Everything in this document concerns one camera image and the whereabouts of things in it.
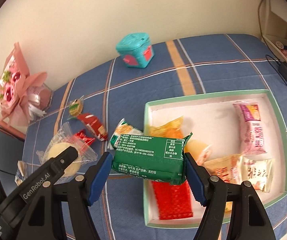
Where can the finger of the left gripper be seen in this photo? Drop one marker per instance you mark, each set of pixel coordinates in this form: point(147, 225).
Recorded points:
point(56, 166)

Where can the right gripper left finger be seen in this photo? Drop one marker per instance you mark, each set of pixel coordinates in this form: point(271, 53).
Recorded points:
point(44, 218)

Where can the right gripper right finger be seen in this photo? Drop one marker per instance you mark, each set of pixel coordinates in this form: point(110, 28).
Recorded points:
point(249, 219)

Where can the orange roll cake pack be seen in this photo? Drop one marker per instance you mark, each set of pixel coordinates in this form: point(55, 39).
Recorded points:
point(226, 168)

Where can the round bun clear wrapper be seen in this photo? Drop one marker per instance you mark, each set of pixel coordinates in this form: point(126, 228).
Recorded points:
point(60, 142)

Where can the red patterned packet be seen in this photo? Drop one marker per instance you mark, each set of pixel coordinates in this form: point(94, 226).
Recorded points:
point(173, 201)

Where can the red crinkled snack packet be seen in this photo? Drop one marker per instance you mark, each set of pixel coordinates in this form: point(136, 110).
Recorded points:
point(83, 136)

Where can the cream cookie pack red letters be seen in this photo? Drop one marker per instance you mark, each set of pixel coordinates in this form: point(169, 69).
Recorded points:
point(258, 172)

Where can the red white snack box pack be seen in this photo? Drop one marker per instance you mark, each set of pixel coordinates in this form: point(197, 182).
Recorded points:
point(94, 125)

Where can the dark green snack pack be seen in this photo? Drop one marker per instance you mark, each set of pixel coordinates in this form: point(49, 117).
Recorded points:
point(153, 158)

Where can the round cookie green wrapper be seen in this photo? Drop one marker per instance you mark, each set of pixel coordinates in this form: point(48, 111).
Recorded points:
point(76, 108)

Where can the pink snack pack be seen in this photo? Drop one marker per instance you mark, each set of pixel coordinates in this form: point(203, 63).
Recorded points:
point(252, 140)

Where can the yellow orange snack bag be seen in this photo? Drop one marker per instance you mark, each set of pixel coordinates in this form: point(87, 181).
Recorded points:
point(171, 129)

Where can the crumpled blue white wrapper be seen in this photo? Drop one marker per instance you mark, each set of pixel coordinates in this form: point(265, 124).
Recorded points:
point(21, 173)

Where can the pale jelly cup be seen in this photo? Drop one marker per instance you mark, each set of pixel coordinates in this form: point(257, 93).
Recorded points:
point(199, 150)

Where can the green-rimmed white cardboard tray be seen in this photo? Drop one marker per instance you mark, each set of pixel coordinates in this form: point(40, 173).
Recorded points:
point(212, 119)

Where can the blue plaid tablecloth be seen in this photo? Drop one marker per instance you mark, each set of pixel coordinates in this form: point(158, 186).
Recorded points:
point(205, 64)

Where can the pink flower bouquet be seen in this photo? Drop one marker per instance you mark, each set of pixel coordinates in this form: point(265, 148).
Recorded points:
point(23, 96)

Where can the teal toy house box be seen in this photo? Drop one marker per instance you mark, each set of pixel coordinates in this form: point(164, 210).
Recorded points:
point(135, 50)

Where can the white wooden shelf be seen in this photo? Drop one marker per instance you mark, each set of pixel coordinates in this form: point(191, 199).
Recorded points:
point(274, 25)

